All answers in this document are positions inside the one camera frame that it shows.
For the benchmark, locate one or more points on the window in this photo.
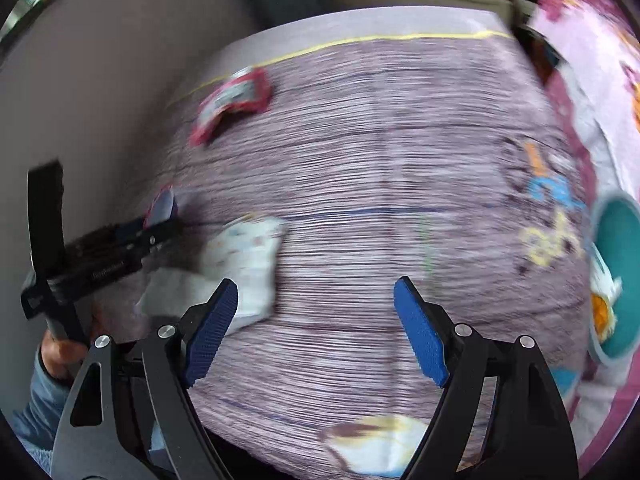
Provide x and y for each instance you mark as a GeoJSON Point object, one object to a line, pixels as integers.
{"type": "Point", "coordinates": [22, 10]}

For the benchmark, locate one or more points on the pink floral blanket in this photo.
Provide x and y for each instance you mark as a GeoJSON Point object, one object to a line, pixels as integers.
{"type": "Point", "coordinates": [590, 35]}

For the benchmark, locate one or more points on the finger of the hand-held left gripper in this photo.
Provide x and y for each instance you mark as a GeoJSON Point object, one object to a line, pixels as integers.
{"type": "Point", "coordinates": [155, 235]}

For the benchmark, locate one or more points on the person's left forearm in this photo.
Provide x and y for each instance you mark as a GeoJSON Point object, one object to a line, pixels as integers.
{"type": "Point", "coordinates": [40, 410]}

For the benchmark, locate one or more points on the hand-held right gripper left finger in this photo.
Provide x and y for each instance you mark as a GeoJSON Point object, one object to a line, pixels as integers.
{"type": "Point", "coordinates": [212, 330]}

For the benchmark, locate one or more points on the teal trash bin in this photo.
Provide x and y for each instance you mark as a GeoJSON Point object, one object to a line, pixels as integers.
{"type": "Point", "coordinates": [622, 240]}

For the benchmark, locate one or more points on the white paper tissue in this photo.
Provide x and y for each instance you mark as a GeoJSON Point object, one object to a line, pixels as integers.
{"type": "Point", "coordinates": [170, 292]}

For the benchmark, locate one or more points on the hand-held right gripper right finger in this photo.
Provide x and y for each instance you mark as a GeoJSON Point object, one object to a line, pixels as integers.
{"type": "Point", "coordinates": [420, 332]}

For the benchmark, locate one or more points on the white tissue pack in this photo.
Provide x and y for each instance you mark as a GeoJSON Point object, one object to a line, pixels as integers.
{"type": "Point", "coordinates": [245, 260]}

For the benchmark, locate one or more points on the small red blue packet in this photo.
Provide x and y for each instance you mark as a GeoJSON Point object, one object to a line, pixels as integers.
{"type": "Point", "coordinates": [160, 207]}

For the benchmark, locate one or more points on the person's left hand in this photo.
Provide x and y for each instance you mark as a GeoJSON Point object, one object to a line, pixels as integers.
{"type": "Point", "coordinates": [57, 357]}

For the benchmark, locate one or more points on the red white snack packet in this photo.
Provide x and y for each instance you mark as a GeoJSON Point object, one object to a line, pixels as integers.
{"type": "Point", "coordinates": [230, 105]}

